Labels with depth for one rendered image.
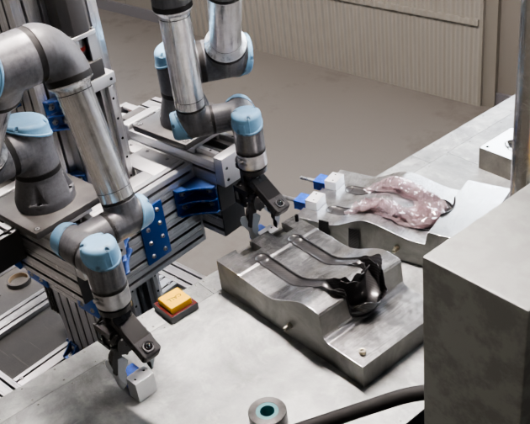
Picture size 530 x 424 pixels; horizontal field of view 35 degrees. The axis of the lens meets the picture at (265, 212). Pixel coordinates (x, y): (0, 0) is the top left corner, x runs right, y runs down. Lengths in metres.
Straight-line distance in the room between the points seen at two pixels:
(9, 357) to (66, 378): 1.08
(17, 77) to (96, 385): 0.72
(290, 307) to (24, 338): 1.43
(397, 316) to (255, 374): 0.34
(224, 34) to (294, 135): 2.30
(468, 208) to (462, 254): 1.09
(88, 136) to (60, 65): 0.16
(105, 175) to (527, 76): 0.88
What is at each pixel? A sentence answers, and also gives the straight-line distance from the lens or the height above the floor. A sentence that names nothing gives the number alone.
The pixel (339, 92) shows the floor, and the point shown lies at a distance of 4.87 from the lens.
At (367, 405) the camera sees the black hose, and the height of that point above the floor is 0.90.
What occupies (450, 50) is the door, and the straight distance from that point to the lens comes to 4.61.
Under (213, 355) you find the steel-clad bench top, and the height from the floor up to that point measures 0.80.
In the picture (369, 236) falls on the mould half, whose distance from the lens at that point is 2.19.
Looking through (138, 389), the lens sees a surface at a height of 0.84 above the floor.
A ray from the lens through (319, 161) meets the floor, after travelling 4.20.
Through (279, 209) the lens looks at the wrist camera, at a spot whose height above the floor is 0.97.
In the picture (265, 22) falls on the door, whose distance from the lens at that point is 5.38.
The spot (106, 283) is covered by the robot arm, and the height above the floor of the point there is 1.12.
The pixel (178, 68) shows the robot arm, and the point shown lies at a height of 1.32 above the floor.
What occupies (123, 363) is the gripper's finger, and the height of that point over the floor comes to 0.91.
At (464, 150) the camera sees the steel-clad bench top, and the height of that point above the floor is 0.80.
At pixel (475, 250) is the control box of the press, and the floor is 1.47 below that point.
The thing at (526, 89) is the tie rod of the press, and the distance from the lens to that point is 1.35.
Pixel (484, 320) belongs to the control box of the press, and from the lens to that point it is 1.07.
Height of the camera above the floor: 2.13
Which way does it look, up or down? 33 degrees down
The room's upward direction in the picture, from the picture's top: 8 degrees counter-clockwise
